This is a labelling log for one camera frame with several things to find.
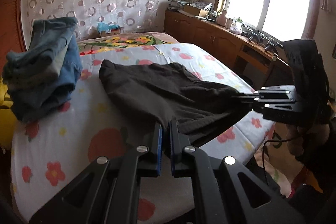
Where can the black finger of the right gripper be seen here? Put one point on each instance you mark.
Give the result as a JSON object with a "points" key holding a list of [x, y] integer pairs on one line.
{"points": [[245, 102]]}

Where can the yellow plush toy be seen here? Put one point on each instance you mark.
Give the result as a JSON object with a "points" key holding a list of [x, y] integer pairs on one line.
{"points": [[8, 120]]}

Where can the pink bottle on cabinet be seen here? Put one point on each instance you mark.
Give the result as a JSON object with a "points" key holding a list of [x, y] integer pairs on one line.
{"points": [[222, 17]]}

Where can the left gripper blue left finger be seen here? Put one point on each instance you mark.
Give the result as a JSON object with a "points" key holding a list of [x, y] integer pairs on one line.
{"points": [[156, 151]]}

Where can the black shorts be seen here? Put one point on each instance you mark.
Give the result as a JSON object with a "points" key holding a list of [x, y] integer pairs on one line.
{"points": [[160, 93]]}

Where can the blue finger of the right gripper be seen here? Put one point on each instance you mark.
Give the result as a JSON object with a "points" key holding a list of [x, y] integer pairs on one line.
{"points": [[242, 96]]}

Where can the pink floral bedspread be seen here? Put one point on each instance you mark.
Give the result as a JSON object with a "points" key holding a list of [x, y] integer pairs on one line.
{"points": [[119, 42]]}

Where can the wooden low cabinet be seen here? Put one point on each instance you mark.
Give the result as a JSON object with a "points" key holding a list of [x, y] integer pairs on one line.
{"points": [[247, 59]]}

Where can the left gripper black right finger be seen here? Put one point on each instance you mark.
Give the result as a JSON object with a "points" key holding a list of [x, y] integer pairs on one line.
{"points": [[178, 142]]}

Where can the brown wooden wardrobe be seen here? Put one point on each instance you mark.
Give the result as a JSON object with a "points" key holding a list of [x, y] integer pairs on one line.
{"points": [[11, 33]]}

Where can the box with blue bag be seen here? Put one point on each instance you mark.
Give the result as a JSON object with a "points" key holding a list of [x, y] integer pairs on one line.
{"points": [[109, 29]]}

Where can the stack of folded jeans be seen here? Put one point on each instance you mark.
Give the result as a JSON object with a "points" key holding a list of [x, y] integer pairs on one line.
{"points": [[43, 78]]}

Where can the cardboard box on cabinet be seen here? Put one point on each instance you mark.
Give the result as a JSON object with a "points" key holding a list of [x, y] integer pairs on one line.
{"points": [[194, 11]]}

